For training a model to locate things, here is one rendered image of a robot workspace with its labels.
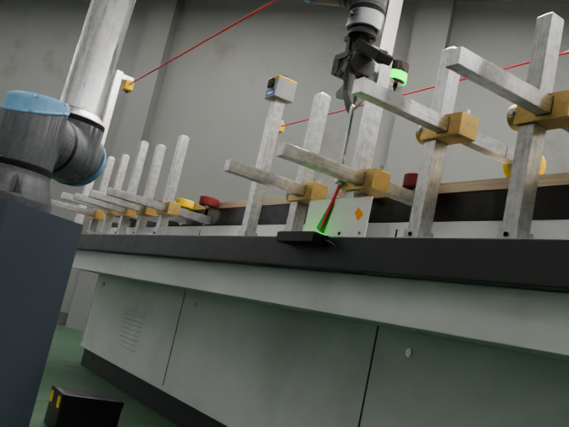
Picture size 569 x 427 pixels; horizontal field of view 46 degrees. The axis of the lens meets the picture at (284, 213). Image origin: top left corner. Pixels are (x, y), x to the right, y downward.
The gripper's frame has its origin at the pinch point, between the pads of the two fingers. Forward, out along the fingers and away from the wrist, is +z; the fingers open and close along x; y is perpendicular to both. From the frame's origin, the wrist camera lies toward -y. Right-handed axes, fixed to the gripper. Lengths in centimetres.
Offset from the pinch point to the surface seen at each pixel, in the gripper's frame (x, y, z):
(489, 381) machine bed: -28, -31, 56
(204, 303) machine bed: -28, 114, 53
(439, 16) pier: -261, 284, -224
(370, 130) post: -7.0, 0.5, 3.6
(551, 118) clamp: -5, -54, 9
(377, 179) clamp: -6.4, -6.8, 16.6
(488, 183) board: -27.5, -21.1, 12.3
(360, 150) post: -6.0, 1.6, 8.8
